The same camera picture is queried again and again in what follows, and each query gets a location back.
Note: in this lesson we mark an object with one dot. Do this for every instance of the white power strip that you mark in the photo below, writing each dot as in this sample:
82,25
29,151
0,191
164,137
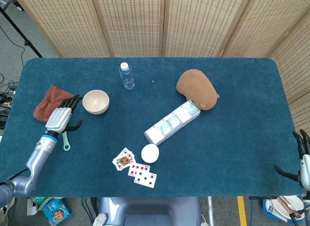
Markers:
99,220

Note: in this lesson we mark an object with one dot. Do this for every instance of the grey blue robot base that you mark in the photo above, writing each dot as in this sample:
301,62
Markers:
150,211

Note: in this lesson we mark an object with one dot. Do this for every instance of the brown microfibre cloth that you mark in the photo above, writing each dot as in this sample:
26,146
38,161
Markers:
48,102

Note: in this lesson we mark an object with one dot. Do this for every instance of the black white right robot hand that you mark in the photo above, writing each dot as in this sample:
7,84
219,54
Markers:
305,170

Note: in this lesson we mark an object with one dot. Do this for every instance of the white pill organizer box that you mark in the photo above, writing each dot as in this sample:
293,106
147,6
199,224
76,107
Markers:
172,123

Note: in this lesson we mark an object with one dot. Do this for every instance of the metal table leg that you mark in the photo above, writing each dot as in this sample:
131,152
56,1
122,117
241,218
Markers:
210,210

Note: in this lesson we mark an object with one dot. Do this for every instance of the cream bowl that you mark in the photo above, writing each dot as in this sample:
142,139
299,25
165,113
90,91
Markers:
95,101
103,111

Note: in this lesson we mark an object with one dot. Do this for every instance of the black tripod stand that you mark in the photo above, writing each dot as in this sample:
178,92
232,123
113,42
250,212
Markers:
19,34

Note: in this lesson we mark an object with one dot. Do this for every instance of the brown plush toy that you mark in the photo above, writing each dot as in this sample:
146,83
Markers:
196,89

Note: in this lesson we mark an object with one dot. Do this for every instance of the white plate with utensils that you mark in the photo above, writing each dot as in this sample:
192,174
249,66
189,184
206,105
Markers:
290,204

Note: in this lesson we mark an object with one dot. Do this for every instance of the blue cookie box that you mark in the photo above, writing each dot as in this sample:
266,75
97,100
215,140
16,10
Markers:
57,212

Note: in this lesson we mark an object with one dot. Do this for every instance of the mint green scrub brush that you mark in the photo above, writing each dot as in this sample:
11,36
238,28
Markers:
66,142

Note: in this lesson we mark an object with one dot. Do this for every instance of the blue plastic crate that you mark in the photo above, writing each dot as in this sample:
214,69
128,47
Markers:
267,209

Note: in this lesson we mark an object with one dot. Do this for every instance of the spades playing card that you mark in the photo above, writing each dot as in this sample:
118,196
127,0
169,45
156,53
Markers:
146,180

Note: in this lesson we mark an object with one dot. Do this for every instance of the king playing card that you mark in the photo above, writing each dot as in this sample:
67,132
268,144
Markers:
123,161

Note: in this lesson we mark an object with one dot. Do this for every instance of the woven folding screen panel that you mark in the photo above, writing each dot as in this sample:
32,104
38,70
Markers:
295,61
264,22
63,22
201,22
301,112
132,22

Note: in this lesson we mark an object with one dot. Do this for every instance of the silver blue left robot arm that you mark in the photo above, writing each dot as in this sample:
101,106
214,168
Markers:
36,160

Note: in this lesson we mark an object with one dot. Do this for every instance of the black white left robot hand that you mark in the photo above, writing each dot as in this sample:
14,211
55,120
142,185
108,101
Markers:
59,119

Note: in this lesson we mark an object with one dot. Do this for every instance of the green white package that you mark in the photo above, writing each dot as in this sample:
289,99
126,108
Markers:
36,204

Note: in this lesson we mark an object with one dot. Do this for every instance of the clubs playing card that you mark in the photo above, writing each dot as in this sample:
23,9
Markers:
126,152

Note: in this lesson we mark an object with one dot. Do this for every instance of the hearts playing card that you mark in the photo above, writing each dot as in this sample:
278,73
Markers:
139,169

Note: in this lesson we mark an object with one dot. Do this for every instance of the clear plastic water bottle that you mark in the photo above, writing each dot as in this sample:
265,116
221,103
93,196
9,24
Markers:
127,78

